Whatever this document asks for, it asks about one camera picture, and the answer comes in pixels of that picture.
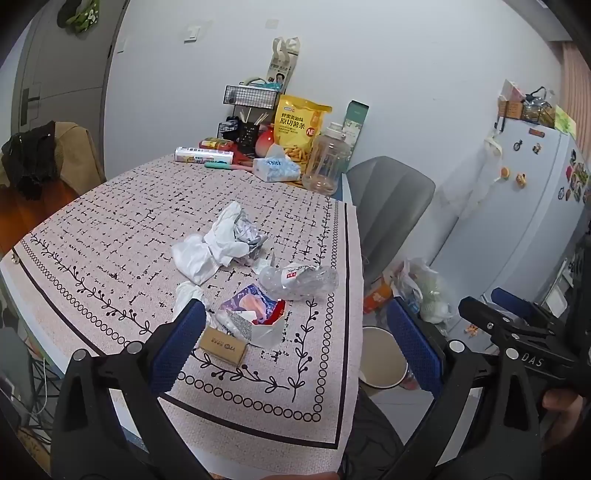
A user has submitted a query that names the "blue tissue pack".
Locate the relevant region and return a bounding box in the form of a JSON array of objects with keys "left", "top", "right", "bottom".
[{"left": 252, "top": 144, "right": 302, "bottom": 184}]

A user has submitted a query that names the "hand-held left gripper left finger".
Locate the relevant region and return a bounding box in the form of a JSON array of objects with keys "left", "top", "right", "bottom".
[{"left": 50, "top": 299, "right": 218, "bottom": 480}]

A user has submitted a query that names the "clear plastic jar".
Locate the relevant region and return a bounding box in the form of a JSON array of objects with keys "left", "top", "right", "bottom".
[{"left": 301, "top": 122, "right": 354, "bottom": 195}]

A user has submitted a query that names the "beige trash bin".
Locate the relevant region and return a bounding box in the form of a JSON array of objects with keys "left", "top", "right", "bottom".
[{"left": 360, "top": 325, "right": 410, "bottom": 389}]

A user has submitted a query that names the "crushed clear plastic bottle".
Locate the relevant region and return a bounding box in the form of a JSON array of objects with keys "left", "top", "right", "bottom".
[{"left": 257, "top": 264, "right": 340, "bottom": 302}]

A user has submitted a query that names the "yellow snack bag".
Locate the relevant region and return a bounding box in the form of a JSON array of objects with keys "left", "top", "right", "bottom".
[{"left": 272, "top": 93, "right": 333, "bottom": 178}]

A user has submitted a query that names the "black pen holder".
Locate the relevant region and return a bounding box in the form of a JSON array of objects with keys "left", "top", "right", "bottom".
[{"left": 237, "top": 115, "right": 267, "bottom": 147}]

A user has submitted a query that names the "white plastic bag with goods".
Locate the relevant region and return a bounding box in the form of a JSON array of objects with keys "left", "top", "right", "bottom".
[{"left": 392, "top": 258, "right": 456, "bottom": 325}]

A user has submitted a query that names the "white fridge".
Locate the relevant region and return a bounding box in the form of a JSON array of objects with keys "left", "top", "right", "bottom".
[{"left": 436, "top": 127, "right": 591, "bottom": 315}]

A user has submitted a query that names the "tall green box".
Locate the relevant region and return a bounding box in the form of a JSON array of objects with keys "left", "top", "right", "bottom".
[{"left": 341, "top": 99, "right": 369, "bottom": 174}]

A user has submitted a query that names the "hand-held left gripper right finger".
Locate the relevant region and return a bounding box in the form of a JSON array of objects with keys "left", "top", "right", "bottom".
[{"left": 383, "top": 296, "right": 550, "bottom": 480}]

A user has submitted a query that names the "dining table with black legs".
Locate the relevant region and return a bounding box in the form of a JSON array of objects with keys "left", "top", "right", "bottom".
[{"left": 0, "top": 154, "right": 365, "bottom": 480}]

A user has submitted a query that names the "grey door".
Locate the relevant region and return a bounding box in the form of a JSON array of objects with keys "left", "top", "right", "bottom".
[{"left": 11, "top": 0, "right": 126, "bottom": 140}]

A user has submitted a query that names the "group of fridge magnets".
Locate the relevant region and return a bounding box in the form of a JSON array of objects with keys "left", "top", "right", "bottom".
[{"left": 500, "top": 138, "right": 591, "bottom": 206}]

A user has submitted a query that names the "red round ornament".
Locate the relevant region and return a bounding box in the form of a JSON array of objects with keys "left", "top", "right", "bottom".
[{"left": 255, "top": 129, "right": 279, "bottom": 158}]

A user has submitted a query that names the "printed canvas tote bag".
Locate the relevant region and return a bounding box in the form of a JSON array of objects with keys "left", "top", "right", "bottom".
[{"left": 266, "top": 38, "right": 302, "bottom": 96}]

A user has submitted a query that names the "crumpled silver foil wrapper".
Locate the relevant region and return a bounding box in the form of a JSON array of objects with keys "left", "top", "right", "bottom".
[{"left": 233, "top": 210, "right": 269, "bottom": 267}]

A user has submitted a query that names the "orange carton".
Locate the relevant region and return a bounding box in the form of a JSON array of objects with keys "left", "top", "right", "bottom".
[{"left": 363, "top": 277, "right": 394, "bottom": 315}]

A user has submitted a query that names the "translucent hanging plastic bag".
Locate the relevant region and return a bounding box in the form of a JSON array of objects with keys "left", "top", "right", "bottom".
[{"left": 455, "top": 136, "right": 505, "bottom": 223}]

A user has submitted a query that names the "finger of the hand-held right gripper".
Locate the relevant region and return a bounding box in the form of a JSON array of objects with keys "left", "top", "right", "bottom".
[
  {"left": 458, "top": 296, "right": 557, "bottom": 354},
  {"left": 491, "top": 287, "right": 571, "bottom": 326}
]

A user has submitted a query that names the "crumpled white paper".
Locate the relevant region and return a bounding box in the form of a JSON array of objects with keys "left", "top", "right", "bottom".
[{"left": 204, "top": 202, "right": 253, "bottom": 269}]

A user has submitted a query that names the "wire basket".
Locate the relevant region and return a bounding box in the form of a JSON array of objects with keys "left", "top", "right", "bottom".
[{"left": 522, "top": 87, "right": 557, "bottom": 128}]

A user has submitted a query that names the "wicker basket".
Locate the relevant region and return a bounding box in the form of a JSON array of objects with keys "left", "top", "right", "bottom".
[{"left": 497, "top": 99, "right": 525, "bottom": 121}]

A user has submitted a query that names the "white paper box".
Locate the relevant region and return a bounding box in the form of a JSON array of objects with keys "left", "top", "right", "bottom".
[{"left": 225, "top": 299, "right": 288, "bottom": 350}]

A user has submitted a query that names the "black wire rack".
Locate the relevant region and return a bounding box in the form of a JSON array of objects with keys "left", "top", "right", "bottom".
[{"left": 217, "top": 82, "right": 283, "bottom": 154}]

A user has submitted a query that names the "small brown cardboard box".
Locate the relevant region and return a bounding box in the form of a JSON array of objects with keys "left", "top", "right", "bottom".
[{"left": 198, "top": 327, "right": 248, "bottom": 368}]

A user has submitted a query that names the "crumpled white plastic bag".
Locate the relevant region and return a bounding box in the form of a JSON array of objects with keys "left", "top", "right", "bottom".
[{"left": 172, "top": 233, "right": 223, "bottom": 285}]

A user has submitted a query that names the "small crumpled white tissue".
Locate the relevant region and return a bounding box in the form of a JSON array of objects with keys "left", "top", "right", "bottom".
[{"left": 174, "top": 281, "right": 209, "bottom": 315}]

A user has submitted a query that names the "person's right hand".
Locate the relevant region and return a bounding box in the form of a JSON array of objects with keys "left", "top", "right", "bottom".
[{"left": 542, "top": 389, "right": 591, "bottom": 417}]

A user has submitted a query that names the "purple snack wrapper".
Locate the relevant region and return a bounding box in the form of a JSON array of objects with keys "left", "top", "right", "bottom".
[{"left": 221, "top": 284, "right": 279, "bottom": 324}]

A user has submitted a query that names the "grey upholstered chair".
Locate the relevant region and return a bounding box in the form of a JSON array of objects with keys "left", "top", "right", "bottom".
[{"left": 344, "top": 156, "right": 437, "bottom": 278}]

